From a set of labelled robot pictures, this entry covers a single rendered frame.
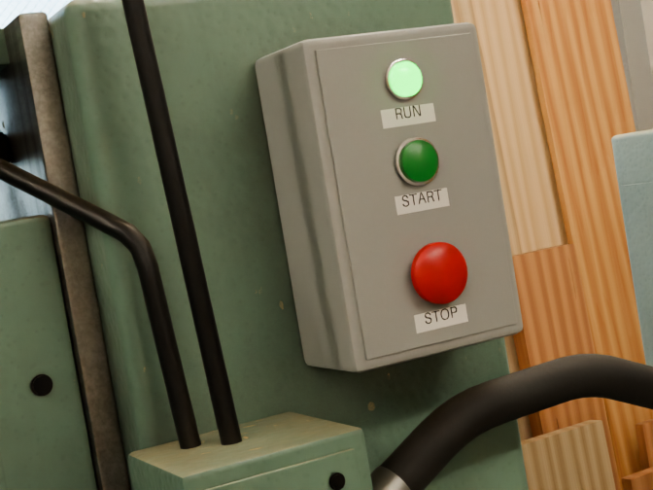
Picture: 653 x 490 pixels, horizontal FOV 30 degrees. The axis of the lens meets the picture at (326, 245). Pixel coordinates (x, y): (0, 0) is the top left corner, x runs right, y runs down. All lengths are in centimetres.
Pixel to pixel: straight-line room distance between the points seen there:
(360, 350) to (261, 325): 7
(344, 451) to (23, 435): 17
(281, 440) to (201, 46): 20
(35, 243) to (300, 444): 18
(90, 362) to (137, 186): 9
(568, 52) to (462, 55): 190
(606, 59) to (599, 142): 18
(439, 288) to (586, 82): 196
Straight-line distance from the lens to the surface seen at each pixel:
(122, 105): 60
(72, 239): 63
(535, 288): 230
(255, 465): 54
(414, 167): 59
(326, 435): 56
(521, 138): 245
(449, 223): 60
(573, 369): 67
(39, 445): 63
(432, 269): 59
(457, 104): 61
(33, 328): 63
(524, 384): 65
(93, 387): 63
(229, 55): 63
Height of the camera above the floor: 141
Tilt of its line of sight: 3 degrees down
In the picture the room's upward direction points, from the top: 9 degrees counter-clockwise
